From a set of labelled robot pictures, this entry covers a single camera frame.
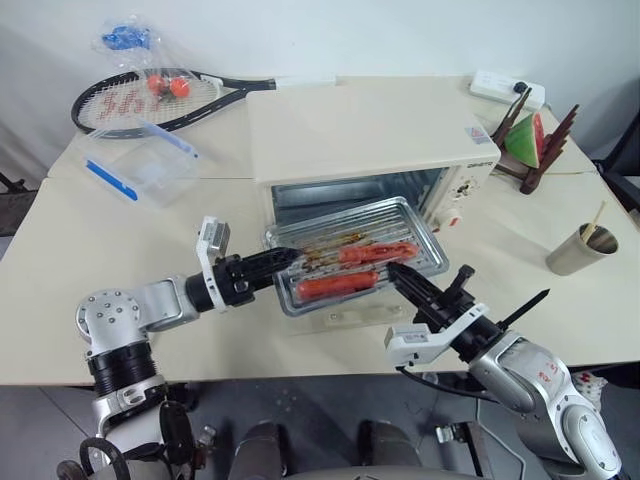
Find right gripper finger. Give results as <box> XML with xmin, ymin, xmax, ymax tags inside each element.
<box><xmin>499</xmin><ymin>287</ymin><xmax>552</xmax><ymax>332</ymax></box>
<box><xmin>386</xmin><ymin>262</ymin><xmax>442</xmax><ymax>314</ymax></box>

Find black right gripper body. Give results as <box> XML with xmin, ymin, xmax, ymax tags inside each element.
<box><xmin>418</xmin><ymin>266</ymin><xmax>475</xmax><ymax>334</ymax></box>

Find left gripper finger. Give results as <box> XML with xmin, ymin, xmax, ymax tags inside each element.
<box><xmin>252</xmin><ymin>246</ymin><xmax>305</xmax><ymax>269</ymax></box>
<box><xmin>249</xmin><ymin>262</ymin><xmax>297</xmax><ymax>301</ymax></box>

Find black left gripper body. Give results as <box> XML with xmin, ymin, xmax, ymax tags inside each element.
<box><xmin>214</xmin><ymin>251</ymin><xmax>281</xmax><ymax>308</ymax></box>

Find metal baking tray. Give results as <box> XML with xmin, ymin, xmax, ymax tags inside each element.
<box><xmin>263</xmin><ymin>196</ymin><xmax>450</xmax><ymax>319</ymax></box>

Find red grilled sausage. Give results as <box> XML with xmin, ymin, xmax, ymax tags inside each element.
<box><xmin>337</xmin><ymin>241</ymin><xmax>420</xmax><ymax>266</ymax></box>
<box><xmin>295</xmin><ymin>272</ymin><xmax>380</xmax><ymax>301</ymax></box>

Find glass oven door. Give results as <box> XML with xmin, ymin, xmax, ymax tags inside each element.
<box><xmin>286</xmin><ymin>293</ymin><xmax>422</xmax><ymax>337</ymax></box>

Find cream toaster oven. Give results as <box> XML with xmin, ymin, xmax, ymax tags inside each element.
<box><xmin>246</xmin><ymin>74</ymin><xmax>503</xmax><ymax>236</ymax></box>

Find metal cup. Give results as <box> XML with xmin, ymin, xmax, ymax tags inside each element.
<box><xmin>545</xmin><ymin>223</ymin><xmax>620</xmax><ymax>277</ymax></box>

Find red and white package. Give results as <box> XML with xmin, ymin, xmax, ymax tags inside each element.
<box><xmin>573</xmin><ymin>368</ymin><xmax>610</xmax><ymax>407</ymax></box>

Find wooden stick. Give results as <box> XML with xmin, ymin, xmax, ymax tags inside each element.
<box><xmin>583</xmin><ymin>200</ymin><xmax>608</xmax><ymax>237</ymax></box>

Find dark wooden rack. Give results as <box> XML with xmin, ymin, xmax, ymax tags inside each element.
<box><xmin>487</xmin><ymin>91</ymin><xmax>582</xmax><ymax>196</ymax></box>

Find clear container with blue clips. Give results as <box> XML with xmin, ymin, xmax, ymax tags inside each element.
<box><xmin>82</xmin><ymin>119</ymin><xmax>201</xmax><ymax>209</ymax></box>

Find dark rounded shape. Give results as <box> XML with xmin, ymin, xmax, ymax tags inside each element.
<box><xmin>238</xmin><ymin>421</ymin><xmax>297</xmax><ymax>480</ymax></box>
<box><xmin>356</xmin><ymin>418</ymin><xmax>417</xmax><ymax>480</ymax></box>

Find watermelon slice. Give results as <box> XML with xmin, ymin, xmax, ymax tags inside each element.
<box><xmin>503</xmin><ymin>113</ymin><xmax>547</xmax><ymax>169</ymax></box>

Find black chair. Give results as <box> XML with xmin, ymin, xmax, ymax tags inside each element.
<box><xmin>593</xmin><ymin>106</ymin><xmax>640</xmax><ymax>222</ymax></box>

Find black tennis racket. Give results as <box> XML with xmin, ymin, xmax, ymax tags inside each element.
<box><xmin>71</xmin><ymin>68</ymin><xmax>339</xmax><ymax>135</ymax></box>

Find white power strip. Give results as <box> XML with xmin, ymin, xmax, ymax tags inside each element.
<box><xmin>468</xmin><ymin>69</ymin><xmax>547</xmax><ymax>108</ymax></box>

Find clear plastic bag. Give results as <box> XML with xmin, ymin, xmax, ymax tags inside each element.
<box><xmin>91</xmin><ymin>13</ymin><xmax>195</xmax><ymax>101</ymax></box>

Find blue plastic pieces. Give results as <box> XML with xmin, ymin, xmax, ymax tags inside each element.
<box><xmin>99</xmin><ymin>26</ymin><xmax>152</xmax><ymax>52</ymax></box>

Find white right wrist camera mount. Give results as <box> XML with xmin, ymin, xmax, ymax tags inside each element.
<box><xmin>383</xmin><ymin>303</ymin><xmax>491</xmax><ymax>370</ymax></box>

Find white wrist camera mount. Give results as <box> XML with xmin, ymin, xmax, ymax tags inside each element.
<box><xmin>383</xmin><ymin>303</ymin><xmax>491</xmax><ymax>370</ymax></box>
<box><xmin>195</xmin><ymin>215</ymin><xmax>233</xmax><ymax>312</ymax></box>

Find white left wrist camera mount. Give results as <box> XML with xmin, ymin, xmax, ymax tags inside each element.
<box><xmin>195</xmin><ymin>215</ymin><xmax>233</xmax><ymax>312</ymax></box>

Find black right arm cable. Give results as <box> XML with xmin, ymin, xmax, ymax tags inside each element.
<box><xmin>396</xmin><ymin>363</ymin><xmax>482</xmax><ymax>397</ymax></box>

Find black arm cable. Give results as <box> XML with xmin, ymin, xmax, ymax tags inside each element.
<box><xmin>396</xmin><ymin>363</ymin><xmax>482</xmax><ymax>397</ymax></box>
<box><xmin>78</xmin><ymin>433</ymin><xmax>169</xmax><ymax>480</ymax></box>

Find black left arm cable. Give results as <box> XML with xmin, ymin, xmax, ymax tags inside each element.
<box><xmin>78</xmin><ymin>433</ymin><xmax>169</xmax><ymax>480</ymax></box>

